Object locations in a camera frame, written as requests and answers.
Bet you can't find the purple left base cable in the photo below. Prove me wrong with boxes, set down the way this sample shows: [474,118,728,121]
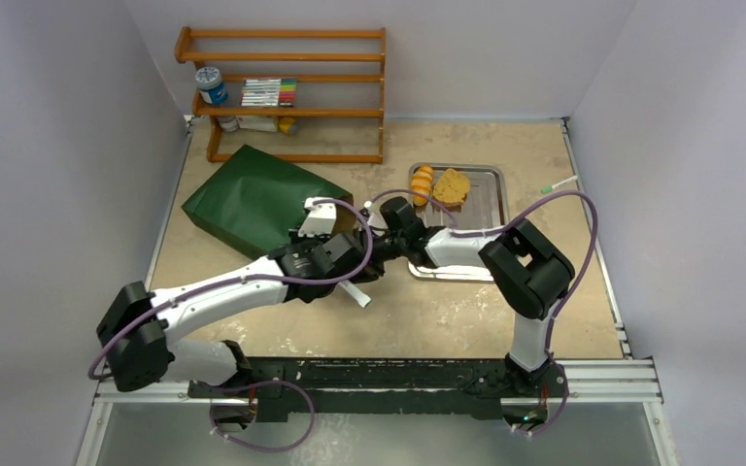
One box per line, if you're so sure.
[208,381,317,455]

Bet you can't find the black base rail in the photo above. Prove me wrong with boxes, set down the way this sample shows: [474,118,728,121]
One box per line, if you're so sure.
[188,356,569,429]

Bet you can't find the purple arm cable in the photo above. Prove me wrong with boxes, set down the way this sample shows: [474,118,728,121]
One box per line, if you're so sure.
[366,187,599,361]
[86,197,376,381]

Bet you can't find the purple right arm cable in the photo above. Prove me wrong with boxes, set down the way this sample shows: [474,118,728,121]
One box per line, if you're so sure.
[366,187,599,361]

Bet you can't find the small grey jar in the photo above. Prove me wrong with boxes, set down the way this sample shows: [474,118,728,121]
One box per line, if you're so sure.
[216,116,239,132]

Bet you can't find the silver metal tray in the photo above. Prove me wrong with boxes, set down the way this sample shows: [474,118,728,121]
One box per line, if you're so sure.
[408,162,511,282]

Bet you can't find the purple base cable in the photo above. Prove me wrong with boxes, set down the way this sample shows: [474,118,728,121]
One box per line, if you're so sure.
[208,381,317,455]
[509,359,571,440]

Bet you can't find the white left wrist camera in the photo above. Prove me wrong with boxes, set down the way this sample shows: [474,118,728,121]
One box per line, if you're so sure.
[297,197,337,238]

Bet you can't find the blue white jar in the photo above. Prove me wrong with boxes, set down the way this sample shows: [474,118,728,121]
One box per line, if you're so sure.
[194,66,228,105]

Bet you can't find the yellow small bottle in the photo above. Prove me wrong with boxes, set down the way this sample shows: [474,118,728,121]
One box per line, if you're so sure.
[277,116,299,135]

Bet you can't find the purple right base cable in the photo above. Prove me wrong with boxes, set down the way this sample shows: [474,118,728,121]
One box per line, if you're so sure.
[509,359,571,440]

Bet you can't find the green white marker pen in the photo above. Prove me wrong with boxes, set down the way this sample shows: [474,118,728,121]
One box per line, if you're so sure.
[540,175,578,194]

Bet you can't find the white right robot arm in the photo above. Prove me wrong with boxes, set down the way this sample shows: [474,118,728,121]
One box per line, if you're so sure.
[372,197,576,395]

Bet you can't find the green brown paper bag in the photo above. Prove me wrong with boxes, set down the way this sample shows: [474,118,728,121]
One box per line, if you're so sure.
[182,145,354,259]

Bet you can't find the white small box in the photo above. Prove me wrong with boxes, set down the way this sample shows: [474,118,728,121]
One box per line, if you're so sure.
[236,116,279,133]

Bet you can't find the silver metal tongs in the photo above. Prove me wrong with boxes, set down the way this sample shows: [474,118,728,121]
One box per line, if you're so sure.
[338,281,372,309]

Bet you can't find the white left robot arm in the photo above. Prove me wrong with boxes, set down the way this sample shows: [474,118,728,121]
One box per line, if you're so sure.
[96,232,373,392]

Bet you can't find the orange fake bread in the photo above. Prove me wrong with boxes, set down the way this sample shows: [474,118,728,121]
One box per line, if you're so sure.
[410,164,434,207]

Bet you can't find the orange wooden shelf rack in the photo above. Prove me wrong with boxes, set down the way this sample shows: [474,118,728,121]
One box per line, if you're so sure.
[174,26,387,164]

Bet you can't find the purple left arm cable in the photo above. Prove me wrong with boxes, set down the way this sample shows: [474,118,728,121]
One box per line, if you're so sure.
[86,197,376,381]

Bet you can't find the brown fake bread slice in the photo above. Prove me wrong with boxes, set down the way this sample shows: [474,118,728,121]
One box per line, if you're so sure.
[431,168,471,207]

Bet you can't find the pack of coloured markers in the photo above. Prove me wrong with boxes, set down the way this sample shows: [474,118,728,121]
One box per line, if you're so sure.
[240,78,298,108]

